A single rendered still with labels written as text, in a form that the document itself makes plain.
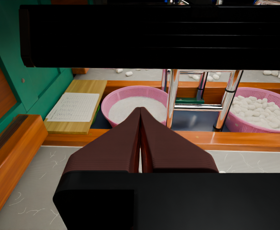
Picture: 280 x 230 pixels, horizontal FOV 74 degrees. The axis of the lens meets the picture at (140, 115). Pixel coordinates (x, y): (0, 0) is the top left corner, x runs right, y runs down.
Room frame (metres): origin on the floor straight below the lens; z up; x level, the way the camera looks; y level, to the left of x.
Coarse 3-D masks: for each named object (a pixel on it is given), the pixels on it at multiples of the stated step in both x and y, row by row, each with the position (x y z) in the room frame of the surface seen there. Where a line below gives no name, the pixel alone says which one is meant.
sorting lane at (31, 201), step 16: (32, 160) 0.32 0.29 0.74; (48, 160) 0.32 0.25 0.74; (64, 160) 0.32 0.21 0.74; (224, 160) 0.32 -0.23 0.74; (240, 160) 0.32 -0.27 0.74; (256, 160) 0.32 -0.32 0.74; (272, 160) 0.32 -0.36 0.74; (32, 176) 0.27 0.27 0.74; (48, 176) 0.27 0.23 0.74; (16, 192) 0.23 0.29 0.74; (32, 192) 0.23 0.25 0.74; (48, 192) 0.23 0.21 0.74; (16, 208) 0.19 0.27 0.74; (32, 208) 0.19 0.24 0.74; (48, 208) 0.19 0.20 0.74; (0, 224) 0.16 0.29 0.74; (16, 224) 0.16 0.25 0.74; (32, 224) 0.16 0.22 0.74; (48, 224) 0.16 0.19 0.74; (64, 224) 0.16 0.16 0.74
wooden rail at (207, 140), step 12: (96, 132) 0.41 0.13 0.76; (180, 132) 0.41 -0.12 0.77; (192, 132) 0.41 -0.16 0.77; (204, 132) 0.40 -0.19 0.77; (216, 132) 0.40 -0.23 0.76; (228, 132) 0.40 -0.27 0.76; (240, 132) 0.40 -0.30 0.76; (48, 144) 0.38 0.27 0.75; (60, 144) 0.38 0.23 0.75; (72, 144) 0.37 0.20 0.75; (84, 144) 0.37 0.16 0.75; (204, 144) 0.36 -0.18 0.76; (216, 144) 0.36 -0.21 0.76; (228, 144) 0.36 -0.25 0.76; (240, 144) 0.36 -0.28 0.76; (252, 144) 0.36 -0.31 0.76; (264, 144) 0.36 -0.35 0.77; (276, 144) 0.36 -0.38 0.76
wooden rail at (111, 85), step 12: (108, 84) 0.71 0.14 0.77; (120, 84) 0.71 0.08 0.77; (132, 84) 0.71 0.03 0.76; (144, 84) 0.71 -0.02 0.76; (156, 84) 0.71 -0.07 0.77; (168, 84) 0.70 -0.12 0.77; (180, 84) 0.70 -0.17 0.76; (192, 84) 0.70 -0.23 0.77; (216, 84) 0.70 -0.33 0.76; (240, 84) 0.70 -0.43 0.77; (252, 84) 0.70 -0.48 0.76; (264, 84) 0.70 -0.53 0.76; (276, 84) 0.70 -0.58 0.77; (144, 96) 0.69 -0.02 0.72; (180, 96) 0.68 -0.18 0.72; (192, 96) 0.68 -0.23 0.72; (204, 96) 0.68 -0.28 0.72; (216, 96) 0.68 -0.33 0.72; (252, 96) 0.67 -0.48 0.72
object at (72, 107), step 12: (72, 96) 0.59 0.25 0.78; (84, 96) 0.59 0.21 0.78; (96, 96) 0.59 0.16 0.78; (60, 108) 0.51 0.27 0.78; (72, 108) 0.51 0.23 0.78; (84, 108) 0.51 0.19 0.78; (48, 120) 0.45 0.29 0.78; (60, 120) 0.45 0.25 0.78; (72, 120) 0.45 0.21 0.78; (84, 120) 0.45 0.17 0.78
